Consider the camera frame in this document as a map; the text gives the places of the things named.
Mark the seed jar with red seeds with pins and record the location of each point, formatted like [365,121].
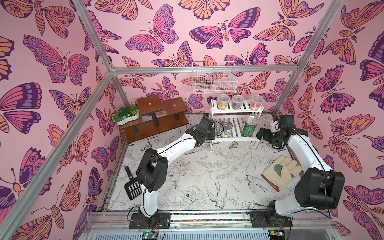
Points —
[256,102]

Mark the white wire basket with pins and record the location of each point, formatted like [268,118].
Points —
[214,79]

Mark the front aluminium rail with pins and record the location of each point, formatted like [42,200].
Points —
[210,225]

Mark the silver tin can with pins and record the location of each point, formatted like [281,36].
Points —
[226,129]

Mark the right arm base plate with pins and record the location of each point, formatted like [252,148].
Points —
[263,219]

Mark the green plant in white pot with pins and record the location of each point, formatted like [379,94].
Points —
[125,115]

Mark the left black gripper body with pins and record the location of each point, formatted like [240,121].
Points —
[210,136]

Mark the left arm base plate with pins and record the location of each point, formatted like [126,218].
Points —
[159,221]

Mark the seed jar with yellow seeds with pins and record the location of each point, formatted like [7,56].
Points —
[223,101]

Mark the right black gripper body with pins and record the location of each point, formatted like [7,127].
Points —
[265,135]

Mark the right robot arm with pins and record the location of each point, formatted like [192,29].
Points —
[319,188]

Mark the beige work glove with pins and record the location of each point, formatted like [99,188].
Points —
[282,172]

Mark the seed jar with dark seeds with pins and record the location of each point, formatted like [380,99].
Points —
[237,102]

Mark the green watermelon can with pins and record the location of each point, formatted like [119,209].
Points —
[250,124]

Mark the white slatted two-tier shelf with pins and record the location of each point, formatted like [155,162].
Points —
[237,118]

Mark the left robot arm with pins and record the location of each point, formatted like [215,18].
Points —
[153,168]

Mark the brown wooden stepped stand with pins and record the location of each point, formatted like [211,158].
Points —
[156,116]

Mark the black slotted scoop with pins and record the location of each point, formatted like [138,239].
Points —
[132,187]

